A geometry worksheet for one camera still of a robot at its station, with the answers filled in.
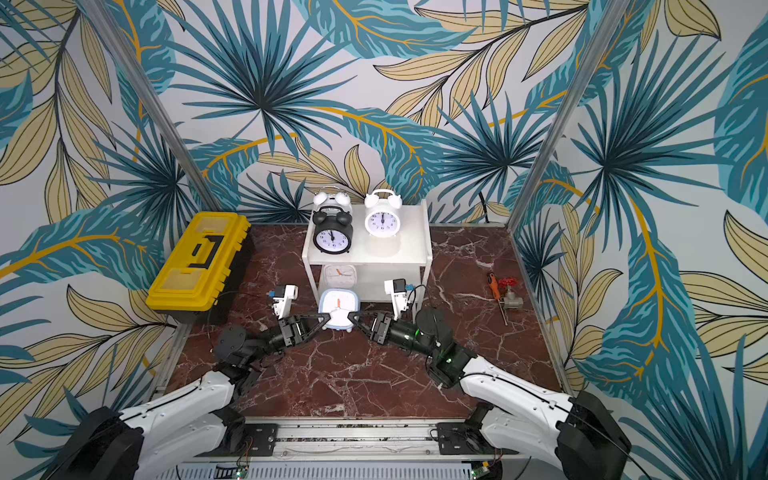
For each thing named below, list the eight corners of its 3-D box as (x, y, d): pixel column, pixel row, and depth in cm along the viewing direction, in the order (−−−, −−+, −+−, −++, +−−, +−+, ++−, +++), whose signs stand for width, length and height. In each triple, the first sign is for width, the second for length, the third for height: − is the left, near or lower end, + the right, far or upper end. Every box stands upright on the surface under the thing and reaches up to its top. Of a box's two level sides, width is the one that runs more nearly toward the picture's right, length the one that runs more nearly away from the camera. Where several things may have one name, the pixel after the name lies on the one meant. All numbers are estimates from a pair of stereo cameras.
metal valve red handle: (504, 308, 99) (507, 303, 96) (497, 282, 105) (500, 277, 103) (520, 308, 99) (524, 303, 96) (512, 283, 105) (515, 277, 103)
